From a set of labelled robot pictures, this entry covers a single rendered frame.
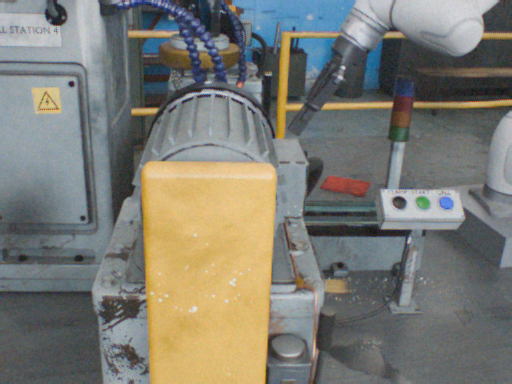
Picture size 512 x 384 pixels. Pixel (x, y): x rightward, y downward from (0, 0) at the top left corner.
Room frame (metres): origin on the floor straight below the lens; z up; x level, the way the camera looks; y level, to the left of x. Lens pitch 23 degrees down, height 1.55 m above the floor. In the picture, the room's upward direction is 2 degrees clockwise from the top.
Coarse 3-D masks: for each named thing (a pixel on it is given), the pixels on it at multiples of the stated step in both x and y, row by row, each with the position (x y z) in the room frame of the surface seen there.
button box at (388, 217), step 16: (384, 192) 1.11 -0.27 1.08; (400, 192) 1.11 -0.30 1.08; (416, 192) 1.11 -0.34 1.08; (432, 192) 1.11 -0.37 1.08; (448, 192) 1.12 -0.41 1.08; (384, 208) 1.07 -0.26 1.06; (416, 208) 1.08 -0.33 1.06; (432, 208) 1.08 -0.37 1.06; (384, 224) 1.07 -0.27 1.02; (400, 224) 1.07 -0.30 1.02; (416, 224) 1.08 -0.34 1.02; (432, 224) 1.08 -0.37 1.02; (448, 224) 1.08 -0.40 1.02
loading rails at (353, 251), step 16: (320, 208) 1.36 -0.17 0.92; (336, 208) 1.37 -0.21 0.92; (352, 208) 1.37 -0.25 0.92; (368, 208) 1.38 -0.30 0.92; (320, 224) 1.25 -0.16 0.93; (336, 224) 1.25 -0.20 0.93; (352, 224) 1.26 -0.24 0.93; (368, 224) 1.26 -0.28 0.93; (320, 240) 1.25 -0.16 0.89; (336, 240) 1.25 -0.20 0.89; (352, 240) 1.25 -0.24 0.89; (368, 240) 1.26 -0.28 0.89; (384, 240) 1.26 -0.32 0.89; (400, 240) 1.26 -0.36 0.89; (320, 256) 1.25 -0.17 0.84; (336, 256) 1.25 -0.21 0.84; (352, 256) 1.25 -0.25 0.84; (368, 256) 1.26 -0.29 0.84; (384, 256) 1.26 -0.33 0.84; (400, 256) 1.26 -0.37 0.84; (336, 272) 1.22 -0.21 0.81
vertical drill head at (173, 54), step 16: (192, 0) 1.25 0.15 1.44; (208, 0) 1.26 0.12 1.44; (208, 16) 1.26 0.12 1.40; (192, 32) 1.25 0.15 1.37; (160, 48) 1.26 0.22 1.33; (176, 48) 1.25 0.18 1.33; (224, 48) 1.27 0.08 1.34; (176, 64) 1.22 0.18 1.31; (208, 64) 1.21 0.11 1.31; (176, 80) 1.25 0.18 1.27
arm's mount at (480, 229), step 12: (468, 204) 1.50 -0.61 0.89; (480, 204) 1.50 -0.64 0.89; (468, 216) 1.46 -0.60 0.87; (480, 216) 1.42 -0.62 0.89; (468, 228) 1.45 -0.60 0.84; (480, 228) 1.40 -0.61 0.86; (492, 228) 1.35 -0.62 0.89; (504, 228) 1.35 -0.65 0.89; (468, 240) 1.44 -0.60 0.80; (480, 240) 1.39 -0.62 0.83; (492, 240) 1.34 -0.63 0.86; (504, 240) 1.30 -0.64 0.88; (480, 252) 1.38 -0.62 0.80; (492, 252) 1.33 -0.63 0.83; (504, 252) 1.30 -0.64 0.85; (504, 264) 1.30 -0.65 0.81
